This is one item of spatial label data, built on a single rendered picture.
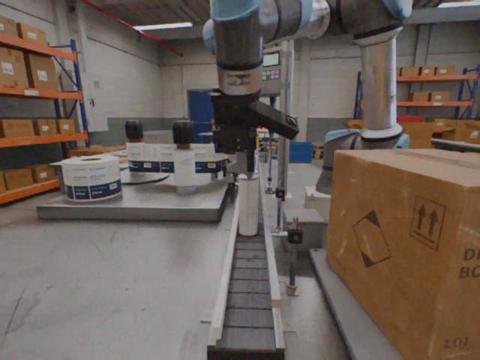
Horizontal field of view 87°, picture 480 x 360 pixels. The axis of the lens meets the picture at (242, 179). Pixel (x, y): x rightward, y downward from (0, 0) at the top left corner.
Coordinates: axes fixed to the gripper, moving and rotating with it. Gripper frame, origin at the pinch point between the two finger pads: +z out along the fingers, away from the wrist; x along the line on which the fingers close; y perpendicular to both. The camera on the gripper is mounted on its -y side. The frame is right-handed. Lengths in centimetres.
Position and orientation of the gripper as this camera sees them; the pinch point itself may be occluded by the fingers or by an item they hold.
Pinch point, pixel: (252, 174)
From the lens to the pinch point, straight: 57.0
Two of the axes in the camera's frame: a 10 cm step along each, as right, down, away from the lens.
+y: -10.0, -0.2, 0.6
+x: -0.6, 6.9, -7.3
